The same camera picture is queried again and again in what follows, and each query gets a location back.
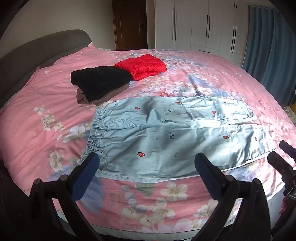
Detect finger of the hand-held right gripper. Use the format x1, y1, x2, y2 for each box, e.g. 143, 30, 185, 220
267, 151, 296, 179
279, 140, 296, 161

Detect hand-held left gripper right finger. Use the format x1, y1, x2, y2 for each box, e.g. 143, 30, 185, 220
194, 152, 271, 241

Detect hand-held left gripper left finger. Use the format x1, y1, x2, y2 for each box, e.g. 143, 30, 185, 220
28, 152, 104, 241

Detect light blue strawberry pants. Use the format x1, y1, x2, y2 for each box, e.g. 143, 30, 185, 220
81, 96, 277, 180

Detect brown folded garment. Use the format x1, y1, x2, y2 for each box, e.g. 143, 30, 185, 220
76, 82, 130, 105

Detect black folded garment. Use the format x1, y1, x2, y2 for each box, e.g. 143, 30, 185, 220
70, 66, 133, 103

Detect pink floral duvet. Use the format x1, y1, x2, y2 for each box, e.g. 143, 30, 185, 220
0, 42, 296, 234

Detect blue curtain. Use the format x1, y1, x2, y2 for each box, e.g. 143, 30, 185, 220
241, 5, 296, 107

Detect red folded puffer jacket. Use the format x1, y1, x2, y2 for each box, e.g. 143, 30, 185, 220
113, 54, 167, 81

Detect grey upholstered headboard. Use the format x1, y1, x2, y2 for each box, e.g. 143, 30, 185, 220
0, 29, 93, 112

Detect white wardrobe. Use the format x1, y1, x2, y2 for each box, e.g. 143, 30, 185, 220
154, 0, 249, 67

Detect dark wooden door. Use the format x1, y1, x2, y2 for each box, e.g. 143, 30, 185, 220
112, 0, 148, 51

